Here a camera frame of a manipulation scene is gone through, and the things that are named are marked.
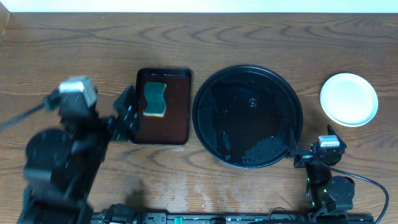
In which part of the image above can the green yellow sponge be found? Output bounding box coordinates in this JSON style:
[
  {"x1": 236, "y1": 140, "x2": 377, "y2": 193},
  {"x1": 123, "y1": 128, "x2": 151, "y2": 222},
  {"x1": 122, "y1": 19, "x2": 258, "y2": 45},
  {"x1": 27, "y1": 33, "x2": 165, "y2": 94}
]
[{"x1": 143, "y1": 82, "x2": 167, "y2": 117}]

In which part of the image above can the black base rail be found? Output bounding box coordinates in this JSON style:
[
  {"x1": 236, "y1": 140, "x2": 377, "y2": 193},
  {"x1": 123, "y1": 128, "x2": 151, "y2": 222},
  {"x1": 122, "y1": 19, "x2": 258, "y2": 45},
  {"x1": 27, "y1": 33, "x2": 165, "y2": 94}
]
[{"x1": 90, "y1": 204, "x2": 374, "y2": 224}]

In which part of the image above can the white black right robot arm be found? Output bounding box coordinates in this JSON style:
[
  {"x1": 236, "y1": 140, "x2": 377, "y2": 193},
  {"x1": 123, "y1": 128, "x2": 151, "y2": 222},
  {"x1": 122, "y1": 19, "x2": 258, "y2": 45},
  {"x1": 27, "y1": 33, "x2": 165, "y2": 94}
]
[{"x1": 286, "y1": 125, "x2": 355, "y2": 223}]

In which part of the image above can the black rectangular tray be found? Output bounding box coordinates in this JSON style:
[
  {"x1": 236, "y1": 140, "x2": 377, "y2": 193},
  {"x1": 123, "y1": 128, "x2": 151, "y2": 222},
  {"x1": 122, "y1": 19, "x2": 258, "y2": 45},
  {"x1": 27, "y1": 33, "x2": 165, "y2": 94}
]
[{"x1": 131, "y1": 68, "x2": 192, "y2": 145}]

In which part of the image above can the black round tray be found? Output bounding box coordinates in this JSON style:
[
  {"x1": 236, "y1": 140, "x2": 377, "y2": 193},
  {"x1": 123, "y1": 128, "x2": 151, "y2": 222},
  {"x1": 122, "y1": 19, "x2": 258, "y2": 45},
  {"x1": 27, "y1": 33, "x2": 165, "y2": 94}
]
[{"x1": 192, "y1": 65, "x2": 303, "y2": 169}]

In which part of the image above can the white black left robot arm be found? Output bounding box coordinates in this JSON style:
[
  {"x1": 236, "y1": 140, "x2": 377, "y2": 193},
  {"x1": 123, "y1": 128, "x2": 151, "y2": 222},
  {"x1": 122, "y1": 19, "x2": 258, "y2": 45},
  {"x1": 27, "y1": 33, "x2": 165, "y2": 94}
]
[{"x1": 18, "y1": 85, "x2": 139, "y2": 223}]

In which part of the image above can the light green plate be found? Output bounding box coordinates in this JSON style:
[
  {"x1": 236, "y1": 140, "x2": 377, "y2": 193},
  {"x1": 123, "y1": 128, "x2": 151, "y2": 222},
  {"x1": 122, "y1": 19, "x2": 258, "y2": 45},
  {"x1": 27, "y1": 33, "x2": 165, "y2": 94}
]
[{"x1": 320, "y1": 73, "x2": 379, "y2": 127}]

